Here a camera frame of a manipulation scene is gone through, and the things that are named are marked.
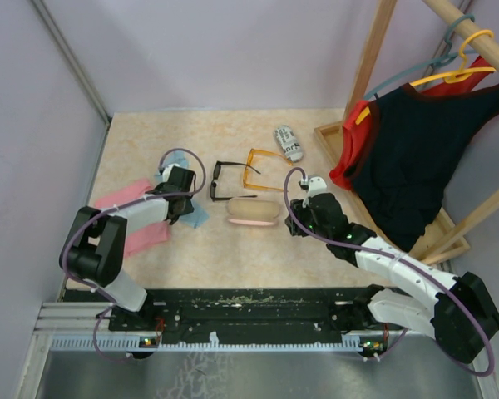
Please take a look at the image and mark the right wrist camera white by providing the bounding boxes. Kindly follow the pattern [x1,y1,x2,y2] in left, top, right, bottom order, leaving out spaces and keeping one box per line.
[299,175,329,208]

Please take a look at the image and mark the pink folded garment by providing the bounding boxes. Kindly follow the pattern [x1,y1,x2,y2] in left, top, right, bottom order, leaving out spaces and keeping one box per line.
[94,179,170,258]

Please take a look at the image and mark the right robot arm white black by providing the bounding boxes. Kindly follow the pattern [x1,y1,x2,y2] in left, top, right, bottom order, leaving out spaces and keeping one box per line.
[285,193,499,364]

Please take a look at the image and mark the teal hanger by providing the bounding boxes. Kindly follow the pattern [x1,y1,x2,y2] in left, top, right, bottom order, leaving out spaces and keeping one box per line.
[363,13,476,101]

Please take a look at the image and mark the yellow hanger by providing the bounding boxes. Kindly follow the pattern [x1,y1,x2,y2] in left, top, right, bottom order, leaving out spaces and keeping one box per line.
[355,28,497,125]

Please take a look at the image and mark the navy tank top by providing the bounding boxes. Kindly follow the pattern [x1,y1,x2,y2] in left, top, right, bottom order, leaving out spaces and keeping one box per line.
[349,83,499,252]

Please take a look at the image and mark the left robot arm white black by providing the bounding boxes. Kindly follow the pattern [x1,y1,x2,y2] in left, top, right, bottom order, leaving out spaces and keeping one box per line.
[59,164,196,330]

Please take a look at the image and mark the light blue cleaning cloth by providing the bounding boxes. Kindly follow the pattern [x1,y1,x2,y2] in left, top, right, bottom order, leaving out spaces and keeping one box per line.
[179,200,210,229]

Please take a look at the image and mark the pink glasses case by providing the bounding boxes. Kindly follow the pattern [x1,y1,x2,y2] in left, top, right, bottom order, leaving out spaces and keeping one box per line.
[227,197,280,227]

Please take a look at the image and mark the orange sunglasses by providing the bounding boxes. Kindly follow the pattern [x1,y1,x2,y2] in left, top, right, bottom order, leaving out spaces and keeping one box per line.
[242,148,294,192]

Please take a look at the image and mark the red tank top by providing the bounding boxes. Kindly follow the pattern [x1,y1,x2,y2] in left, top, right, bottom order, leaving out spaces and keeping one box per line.
[329,71,493,191]

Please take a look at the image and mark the black sunglasses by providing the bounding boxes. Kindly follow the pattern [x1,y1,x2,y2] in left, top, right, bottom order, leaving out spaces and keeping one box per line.
[209,160,257,202]

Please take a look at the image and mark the newspaper print glasses case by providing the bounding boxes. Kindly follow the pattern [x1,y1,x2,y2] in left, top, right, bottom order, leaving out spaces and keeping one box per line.
[274,125,304,163]

